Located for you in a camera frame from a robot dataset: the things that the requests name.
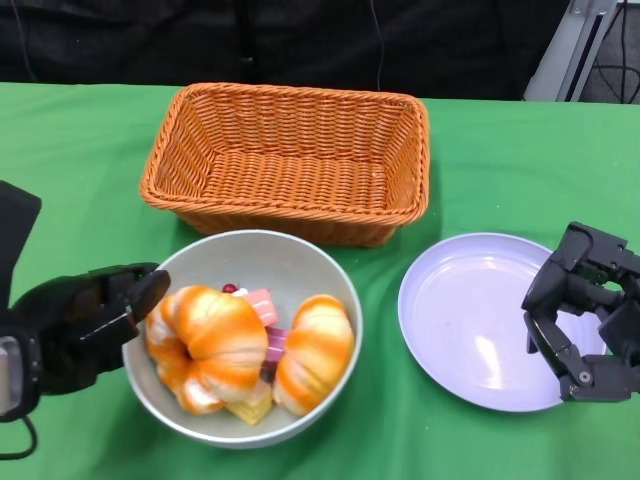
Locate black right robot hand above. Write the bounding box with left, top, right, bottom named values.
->
left=520, top=221, right=640, bottom=404

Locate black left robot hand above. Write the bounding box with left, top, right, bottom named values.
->
left=9, top=262, right=172, bottom=399

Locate orange striped bread roll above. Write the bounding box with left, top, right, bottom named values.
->
left=145, top=284, right=270, bottom=415
left=272, top=294, right=356, bottom=416

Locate pale green bowl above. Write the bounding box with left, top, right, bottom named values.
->
left=122, top=228, right=364, bottom=450

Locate lavender plate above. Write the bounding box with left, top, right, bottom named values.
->
left=398, top=231, right=609, bottom=414

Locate light pink cake slice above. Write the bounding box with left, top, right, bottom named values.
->
left=221, top=282, right=280, bottom=326

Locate yellow cake slice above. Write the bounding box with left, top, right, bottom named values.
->
left=224, top=387, right=274, bottom=427

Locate magenta layered cake slice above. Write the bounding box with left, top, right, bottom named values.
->
left=264, top=327, right=290, bottom=374

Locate orange wicker basket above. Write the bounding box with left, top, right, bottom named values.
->
left=139, top=82, right=432, bottom=249

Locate black backdrop cloth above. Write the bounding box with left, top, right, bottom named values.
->
left=0, top=0, right=571, bottom=101

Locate grey metal stand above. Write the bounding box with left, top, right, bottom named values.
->
left=522, top=0, right=621, bottom=104

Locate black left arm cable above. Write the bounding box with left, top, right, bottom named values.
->
left=0, top=416, right=40, bottom=459

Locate black floor cable loop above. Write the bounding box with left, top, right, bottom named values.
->
left=592, top=0, right=640, bottom=106

